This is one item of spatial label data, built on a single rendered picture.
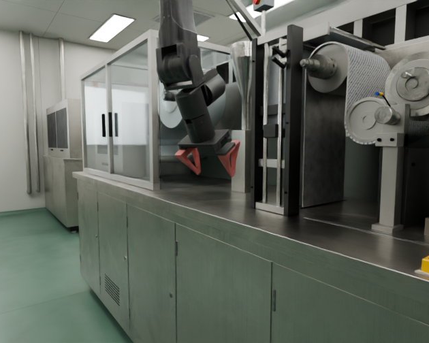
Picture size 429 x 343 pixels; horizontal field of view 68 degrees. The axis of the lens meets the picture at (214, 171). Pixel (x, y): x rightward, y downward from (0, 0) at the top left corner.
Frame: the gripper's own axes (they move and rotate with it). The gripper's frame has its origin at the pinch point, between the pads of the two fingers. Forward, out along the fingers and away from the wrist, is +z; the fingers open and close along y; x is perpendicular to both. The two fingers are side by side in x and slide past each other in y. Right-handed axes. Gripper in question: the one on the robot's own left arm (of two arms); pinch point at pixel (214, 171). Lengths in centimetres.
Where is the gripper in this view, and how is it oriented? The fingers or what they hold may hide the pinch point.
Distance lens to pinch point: 73.9
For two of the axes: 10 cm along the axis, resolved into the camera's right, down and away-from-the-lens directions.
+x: -5.0, 5.5, -6.7
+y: -8.2, -0.5, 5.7
